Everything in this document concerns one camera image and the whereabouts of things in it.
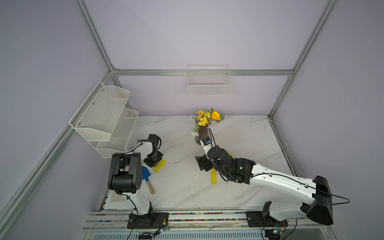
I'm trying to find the yellow block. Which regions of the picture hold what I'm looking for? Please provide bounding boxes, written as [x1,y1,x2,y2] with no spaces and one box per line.
[154,160,166,173]
[211,169,217,185]

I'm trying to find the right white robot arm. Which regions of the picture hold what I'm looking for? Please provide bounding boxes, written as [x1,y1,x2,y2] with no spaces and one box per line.
[195,147,334,226]

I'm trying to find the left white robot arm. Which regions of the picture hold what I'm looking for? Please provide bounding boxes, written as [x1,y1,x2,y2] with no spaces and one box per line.
[108,134,163,216]

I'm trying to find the dark ribbed vase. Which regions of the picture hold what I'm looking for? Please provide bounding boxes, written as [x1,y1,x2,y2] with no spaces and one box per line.
[195,126,210,145]

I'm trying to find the lower white mesh shelf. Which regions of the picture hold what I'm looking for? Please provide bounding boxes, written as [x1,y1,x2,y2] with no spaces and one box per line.
[95,108,139,159]

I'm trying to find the white mesh shelf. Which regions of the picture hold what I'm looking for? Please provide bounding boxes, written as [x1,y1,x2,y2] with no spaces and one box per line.
[95,108,139,159]
[69,82,130,142]

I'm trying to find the yellow flower bouquet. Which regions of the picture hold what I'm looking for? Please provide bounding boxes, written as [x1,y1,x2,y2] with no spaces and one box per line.
[190,108,225,138]

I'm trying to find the upper white mesh shelf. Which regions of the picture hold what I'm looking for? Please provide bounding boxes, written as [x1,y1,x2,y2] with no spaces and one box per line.
[69,82,130,142]

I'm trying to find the blue spatula wooden handle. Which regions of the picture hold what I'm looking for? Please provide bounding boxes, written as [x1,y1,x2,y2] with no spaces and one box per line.
[142,166,156,195]

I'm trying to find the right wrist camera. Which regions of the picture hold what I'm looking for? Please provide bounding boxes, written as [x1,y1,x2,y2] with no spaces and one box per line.
[200,137,213,155]

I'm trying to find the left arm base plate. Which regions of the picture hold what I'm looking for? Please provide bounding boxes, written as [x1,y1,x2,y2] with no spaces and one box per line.
[127,212,170,230]

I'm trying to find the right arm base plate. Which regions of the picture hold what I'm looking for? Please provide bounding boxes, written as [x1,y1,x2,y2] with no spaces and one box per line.
[246,211,288,228]

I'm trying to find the white wire wall basket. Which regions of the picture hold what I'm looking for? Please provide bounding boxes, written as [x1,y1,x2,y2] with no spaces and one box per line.
[187,65,232,97]

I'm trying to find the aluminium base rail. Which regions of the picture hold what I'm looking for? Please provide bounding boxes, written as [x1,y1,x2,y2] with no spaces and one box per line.
[80,210,336,240]

